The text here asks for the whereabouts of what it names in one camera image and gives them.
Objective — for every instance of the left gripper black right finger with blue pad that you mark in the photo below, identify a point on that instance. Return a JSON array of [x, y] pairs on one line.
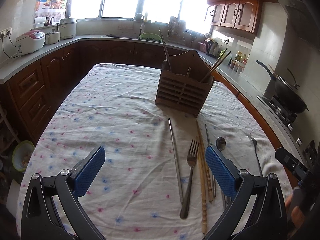
[[268, 216]]

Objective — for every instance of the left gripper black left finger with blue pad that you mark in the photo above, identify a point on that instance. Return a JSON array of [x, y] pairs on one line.
[[40, 218]]

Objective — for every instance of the metal spoon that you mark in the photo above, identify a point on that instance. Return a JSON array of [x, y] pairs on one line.
[[221, 144], [256, 155]]

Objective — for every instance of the metal fork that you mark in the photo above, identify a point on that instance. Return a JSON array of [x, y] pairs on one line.
[[191, 161]]

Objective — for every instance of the long wooden chopstick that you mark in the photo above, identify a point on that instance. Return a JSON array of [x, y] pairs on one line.
[[216, 65]]

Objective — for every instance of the light wooden chopstick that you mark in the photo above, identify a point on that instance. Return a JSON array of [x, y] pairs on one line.
[[218, 57]]

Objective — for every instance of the brown wooden chopstick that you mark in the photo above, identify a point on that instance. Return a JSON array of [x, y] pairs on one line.
[[166, 54]]

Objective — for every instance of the metal chopstick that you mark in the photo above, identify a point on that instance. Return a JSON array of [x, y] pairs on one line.
[[174, 148], [160, 32]]

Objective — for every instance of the person's right hand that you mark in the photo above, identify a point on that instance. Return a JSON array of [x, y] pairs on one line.
[[296, 215]]

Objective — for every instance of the wooden chopstick on table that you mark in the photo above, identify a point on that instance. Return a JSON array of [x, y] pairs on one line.
[[203, 191], [206, 169]]

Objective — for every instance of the green bowl on floor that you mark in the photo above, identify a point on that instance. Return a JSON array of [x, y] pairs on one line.
[[22, 154]]

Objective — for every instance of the gas stove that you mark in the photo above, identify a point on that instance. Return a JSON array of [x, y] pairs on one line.
[[287, 119]]

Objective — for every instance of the black wok with lid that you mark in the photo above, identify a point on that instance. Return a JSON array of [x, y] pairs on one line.
[[286, 92]]

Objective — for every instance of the floral white tablecloth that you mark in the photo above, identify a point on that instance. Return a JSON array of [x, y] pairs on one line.
[[135, 194]]

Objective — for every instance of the lower wooden cabinets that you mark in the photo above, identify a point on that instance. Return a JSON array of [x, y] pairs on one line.
[[33, 94]]

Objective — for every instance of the condiment bottles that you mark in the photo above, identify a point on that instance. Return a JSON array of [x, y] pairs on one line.
[[238, 63]]

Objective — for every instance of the wooden utensil holder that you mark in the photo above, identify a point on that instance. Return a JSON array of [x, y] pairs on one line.
[[184, 83]]

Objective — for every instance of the electric kettle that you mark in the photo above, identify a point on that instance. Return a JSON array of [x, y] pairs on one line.
[[212, 48]]

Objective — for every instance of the white rice cooker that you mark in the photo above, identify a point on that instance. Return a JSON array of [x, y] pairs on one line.
[[30, 42]]

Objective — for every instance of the range hood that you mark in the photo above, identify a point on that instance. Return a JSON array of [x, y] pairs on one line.
[[302, 21]]

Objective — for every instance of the small white cooker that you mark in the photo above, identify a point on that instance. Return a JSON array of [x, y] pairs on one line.
[[53, 37]]

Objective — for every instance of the white pot appliance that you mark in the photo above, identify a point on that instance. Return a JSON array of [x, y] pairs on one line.
[[67, 28]]

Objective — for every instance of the dish rack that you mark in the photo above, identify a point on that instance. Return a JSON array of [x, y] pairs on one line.
[[179, 34]]

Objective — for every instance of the green basin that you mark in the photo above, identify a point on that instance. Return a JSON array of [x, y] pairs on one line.
[[150, 37]]

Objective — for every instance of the sink faucet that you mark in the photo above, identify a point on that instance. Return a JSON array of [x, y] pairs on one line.
[[140, 18]]

